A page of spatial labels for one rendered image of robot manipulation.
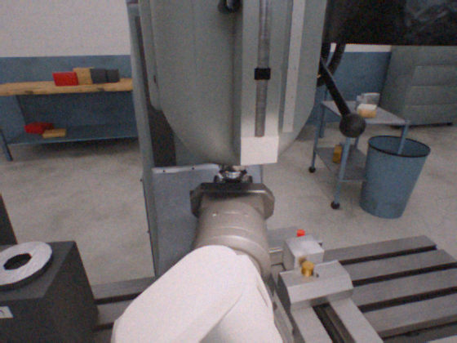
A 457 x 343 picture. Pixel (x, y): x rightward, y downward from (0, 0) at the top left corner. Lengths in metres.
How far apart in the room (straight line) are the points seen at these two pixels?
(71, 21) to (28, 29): 0.55
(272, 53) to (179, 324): 0.23
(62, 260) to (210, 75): 0.37
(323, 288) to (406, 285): 0.27
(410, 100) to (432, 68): 0.56
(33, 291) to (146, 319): 0.29
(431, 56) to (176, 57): 5.33
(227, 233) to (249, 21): 0.19
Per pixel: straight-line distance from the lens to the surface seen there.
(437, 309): 0.76
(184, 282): 0.23
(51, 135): 4.45
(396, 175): 2.63
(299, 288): 0.54
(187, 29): 0.30
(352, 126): 0.35
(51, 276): 0.51
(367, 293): 0.72
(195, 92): 0.30
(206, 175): 0.83
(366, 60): 5.65
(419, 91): 5.59
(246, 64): 0.27
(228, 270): 0.22
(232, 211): 0.31
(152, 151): 0.81
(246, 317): 0.24
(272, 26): 0.27
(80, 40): 4.74
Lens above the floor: 1.46
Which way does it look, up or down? 27 degrees down
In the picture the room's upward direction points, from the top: straight up
